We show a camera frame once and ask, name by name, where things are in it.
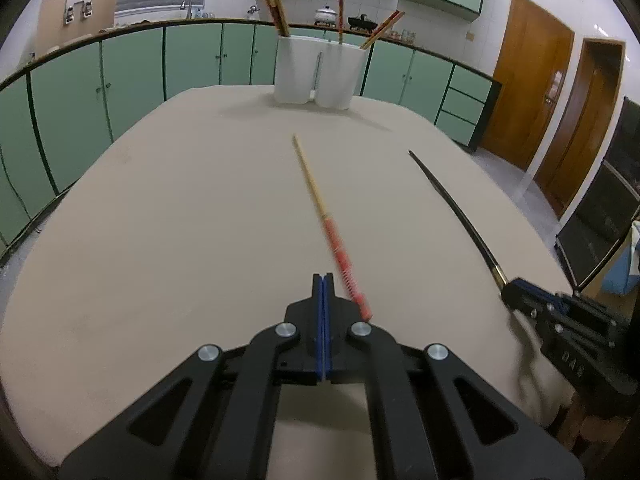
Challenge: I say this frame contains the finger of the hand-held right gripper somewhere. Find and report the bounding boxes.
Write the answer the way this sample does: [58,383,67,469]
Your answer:
[501,277,571,321]

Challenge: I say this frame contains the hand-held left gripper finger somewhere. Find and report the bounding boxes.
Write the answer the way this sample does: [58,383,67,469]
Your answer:
[61,274,325,480]
[326,274,583,480]

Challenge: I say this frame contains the orange red handled chopstick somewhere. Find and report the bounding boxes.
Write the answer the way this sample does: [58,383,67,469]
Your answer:
[365,10,406,50]
[291,133,374,322]

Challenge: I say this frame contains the white plastic utensil container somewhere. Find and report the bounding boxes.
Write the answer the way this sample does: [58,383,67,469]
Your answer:
[273,34,321,106]
[315,42,369,110]

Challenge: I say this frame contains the black glass cabinet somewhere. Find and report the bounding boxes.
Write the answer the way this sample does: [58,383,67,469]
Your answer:
[554,97,640,287]

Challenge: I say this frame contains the wooden door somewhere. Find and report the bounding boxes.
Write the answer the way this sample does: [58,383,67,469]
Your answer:
[479,0,575,171]
[533,37,626,219]

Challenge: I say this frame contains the beige tablecloth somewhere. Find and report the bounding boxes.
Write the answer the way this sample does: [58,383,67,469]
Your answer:
[0,85,577,480]

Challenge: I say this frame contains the green base cabinets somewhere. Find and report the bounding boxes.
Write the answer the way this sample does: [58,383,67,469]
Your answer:
[0,18,504,261]

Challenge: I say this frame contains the white device on cardboard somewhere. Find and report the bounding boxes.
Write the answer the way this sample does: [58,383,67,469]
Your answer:
[63,0,95,24]

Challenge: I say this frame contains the cardboard panel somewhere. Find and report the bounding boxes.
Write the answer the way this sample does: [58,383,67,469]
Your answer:
[37,0,121,54]

